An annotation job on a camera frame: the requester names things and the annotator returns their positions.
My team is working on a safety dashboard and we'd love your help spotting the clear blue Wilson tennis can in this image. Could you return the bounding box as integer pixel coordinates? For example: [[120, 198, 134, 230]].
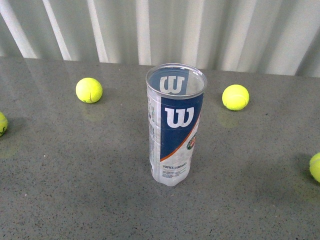
[[145, 63, 207, 187]]

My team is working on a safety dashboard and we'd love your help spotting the plain yellow tennis ball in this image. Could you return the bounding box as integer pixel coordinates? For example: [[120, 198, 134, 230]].
[[75, 77, 103, 104]]

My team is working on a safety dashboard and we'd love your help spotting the right yellow tennis ball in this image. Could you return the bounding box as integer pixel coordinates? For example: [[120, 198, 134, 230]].
[[222, 84, 250, 111]]

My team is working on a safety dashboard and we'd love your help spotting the far-left yellow tennis ball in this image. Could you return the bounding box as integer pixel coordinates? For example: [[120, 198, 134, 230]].
[[0, 112, 8, 137]]

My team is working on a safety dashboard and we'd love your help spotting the far-right yellow tennis ball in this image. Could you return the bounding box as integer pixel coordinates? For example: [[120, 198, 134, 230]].
[[309, 152, 320, 183]]

